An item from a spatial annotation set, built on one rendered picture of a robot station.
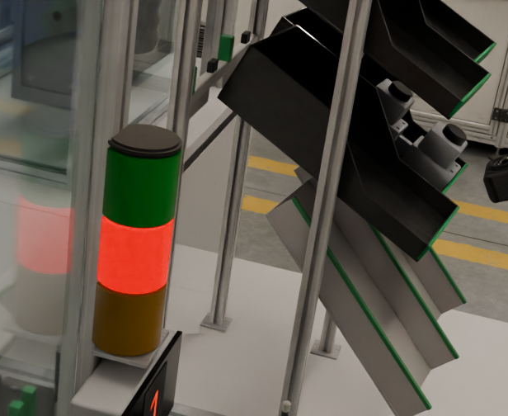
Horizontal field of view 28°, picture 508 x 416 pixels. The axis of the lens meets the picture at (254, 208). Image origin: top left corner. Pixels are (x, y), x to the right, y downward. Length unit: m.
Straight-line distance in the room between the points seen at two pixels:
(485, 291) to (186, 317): 2.32
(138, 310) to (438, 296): 0.77
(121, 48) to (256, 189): 3.62
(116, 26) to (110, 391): 0.25
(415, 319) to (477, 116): 3.82
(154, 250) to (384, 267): 0.61
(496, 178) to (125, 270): 0.34
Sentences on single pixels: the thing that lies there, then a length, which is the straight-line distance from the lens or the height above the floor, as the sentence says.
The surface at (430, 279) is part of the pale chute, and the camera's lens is 1.42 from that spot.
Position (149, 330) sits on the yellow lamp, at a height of 1.28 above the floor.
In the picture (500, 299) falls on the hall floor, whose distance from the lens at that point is 3.77.
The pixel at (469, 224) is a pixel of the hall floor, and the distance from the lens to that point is 4.32.
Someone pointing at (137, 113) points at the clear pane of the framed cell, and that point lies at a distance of 2.23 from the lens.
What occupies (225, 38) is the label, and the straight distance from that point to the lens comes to 1.24.
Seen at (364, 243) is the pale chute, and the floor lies 1.13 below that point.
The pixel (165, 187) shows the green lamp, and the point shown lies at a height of 1.39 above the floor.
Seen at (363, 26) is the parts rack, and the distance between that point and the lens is 1.02.
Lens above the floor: 1.66
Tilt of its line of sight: 24 degrees down
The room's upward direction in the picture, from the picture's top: 8 degrees clockwise
